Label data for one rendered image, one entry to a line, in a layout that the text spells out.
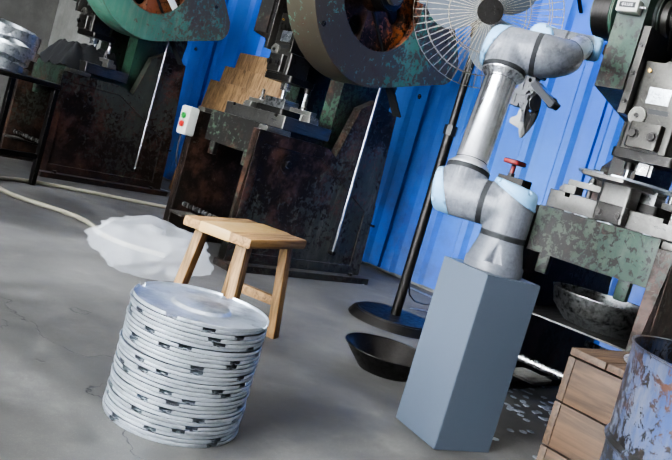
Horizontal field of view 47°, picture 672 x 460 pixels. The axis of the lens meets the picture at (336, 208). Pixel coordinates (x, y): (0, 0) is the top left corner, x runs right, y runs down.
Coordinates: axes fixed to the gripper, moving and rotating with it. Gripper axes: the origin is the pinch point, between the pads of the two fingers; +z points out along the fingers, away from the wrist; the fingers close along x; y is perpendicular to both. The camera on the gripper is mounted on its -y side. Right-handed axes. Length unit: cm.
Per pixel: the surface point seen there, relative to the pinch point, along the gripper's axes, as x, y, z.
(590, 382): 52, -65, 55
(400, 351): 13, 13, 80
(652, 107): -14.5, -32.2, -18.2
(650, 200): -17.9, -39.2, 9.6
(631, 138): -11.2, -30.2, -7.2
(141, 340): 134, -11, 66
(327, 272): -58, 116, 82
